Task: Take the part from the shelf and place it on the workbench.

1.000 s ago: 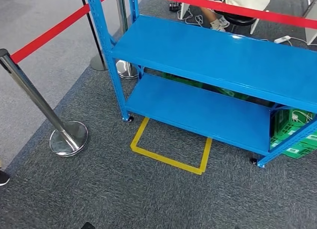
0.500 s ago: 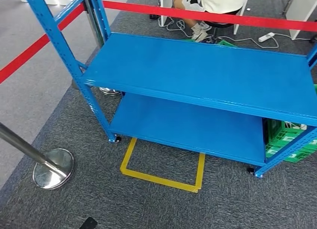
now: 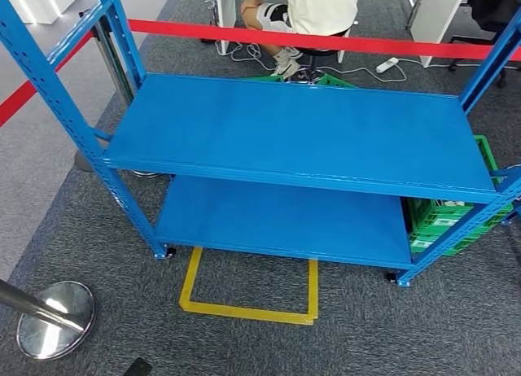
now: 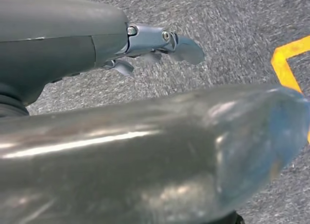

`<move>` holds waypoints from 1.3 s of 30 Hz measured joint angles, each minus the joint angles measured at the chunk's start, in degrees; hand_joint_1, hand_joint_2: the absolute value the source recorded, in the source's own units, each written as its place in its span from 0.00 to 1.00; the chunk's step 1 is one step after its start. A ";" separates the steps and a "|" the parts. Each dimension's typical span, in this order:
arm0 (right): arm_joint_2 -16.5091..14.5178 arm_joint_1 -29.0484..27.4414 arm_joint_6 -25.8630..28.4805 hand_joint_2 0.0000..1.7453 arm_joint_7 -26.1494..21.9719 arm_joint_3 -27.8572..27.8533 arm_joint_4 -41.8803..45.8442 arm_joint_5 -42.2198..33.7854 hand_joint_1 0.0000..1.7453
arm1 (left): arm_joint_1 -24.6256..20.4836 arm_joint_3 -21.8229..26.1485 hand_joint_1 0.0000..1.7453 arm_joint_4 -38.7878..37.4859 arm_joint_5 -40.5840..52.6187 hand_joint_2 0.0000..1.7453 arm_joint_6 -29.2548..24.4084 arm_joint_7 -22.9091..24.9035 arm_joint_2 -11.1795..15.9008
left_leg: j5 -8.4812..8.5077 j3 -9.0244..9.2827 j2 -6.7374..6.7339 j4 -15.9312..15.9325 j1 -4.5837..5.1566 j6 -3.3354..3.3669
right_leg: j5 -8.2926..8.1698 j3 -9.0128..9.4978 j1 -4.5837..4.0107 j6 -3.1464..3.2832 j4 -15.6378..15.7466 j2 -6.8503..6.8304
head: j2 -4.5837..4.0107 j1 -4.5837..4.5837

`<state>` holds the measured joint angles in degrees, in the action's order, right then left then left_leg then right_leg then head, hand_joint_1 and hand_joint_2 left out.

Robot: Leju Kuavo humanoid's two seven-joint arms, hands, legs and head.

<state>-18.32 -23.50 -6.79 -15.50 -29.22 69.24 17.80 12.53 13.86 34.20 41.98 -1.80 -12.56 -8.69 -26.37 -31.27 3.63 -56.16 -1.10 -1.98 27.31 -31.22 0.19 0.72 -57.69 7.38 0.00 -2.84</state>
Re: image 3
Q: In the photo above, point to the red barrier belt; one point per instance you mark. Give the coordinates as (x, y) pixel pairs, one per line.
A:
(325, 42)
(20, 96)

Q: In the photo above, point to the grey metal desk frame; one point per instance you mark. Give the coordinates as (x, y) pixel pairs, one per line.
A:
(413, 7)

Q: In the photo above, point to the blue metal shelf rack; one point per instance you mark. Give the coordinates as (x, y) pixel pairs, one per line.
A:
(512, 214)
(285, 131)

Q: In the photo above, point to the green plastic crate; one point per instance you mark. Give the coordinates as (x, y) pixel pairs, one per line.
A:
(431, 217)
(264, 79)
(448, 247)
(336, 82)

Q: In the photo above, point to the black round stool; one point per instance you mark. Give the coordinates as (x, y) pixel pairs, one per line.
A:
(319, 52)

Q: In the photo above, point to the white desk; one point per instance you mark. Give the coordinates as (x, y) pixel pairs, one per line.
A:
(437, 20)
(225, 15)

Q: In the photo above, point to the person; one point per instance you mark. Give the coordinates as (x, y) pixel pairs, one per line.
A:
(317, 7)

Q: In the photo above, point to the black office chair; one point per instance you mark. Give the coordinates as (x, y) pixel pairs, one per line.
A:
(492, 7)

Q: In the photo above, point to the white power strip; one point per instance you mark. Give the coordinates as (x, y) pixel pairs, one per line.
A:
(386, 65)

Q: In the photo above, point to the white display counter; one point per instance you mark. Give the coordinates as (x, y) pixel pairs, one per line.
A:
(41, 1)

